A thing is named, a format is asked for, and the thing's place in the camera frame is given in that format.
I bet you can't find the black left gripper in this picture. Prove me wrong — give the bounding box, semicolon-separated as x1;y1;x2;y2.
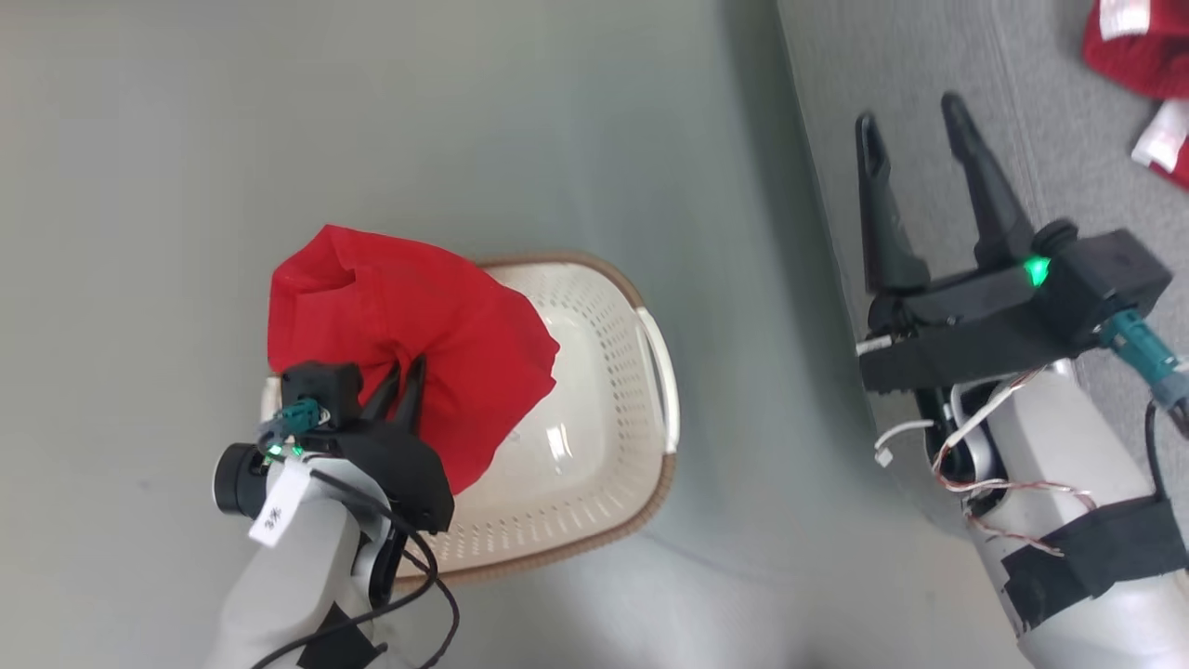
323;355;457;534

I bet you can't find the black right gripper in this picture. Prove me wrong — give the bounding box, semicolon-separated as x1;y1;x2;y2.
855;92;1071;398

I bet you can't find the plain red cloth garment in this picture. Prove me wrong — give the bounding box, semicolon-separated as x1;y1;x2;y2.
267;224;562;496

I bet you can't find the red garment with white trim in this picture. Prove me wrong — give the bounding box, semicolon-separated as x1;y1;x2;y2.
1081;0;1189;192

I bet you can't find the grey fabric sofa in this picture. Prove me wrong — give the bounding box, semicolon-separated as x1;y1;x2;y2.
775;0;1189;526

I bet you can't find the white paper label tag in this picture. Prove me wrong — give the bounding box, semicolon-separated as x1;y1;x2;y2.
248;461;310;548

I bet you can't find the cream perforated plastic laundry basket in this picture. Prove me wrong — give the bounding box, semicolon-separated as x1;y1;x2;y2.
259;252;682;587

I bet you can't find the teal plug left camera cable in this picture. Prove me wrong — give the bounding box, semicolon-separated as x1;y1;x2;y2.
256;399;323;453

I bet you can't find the teal plug camera cable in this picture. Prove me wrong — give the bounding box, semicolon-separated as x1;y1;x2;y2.
256;399;323;453
1094;309;1189;493

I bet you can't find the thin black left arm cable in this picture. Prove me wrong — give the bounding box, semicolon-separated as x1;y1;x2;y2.
249;469;463;669

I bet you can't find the teal plug right camera cable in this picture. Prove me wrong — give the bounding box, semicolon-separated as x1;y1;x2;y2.
1094;309;1189;493

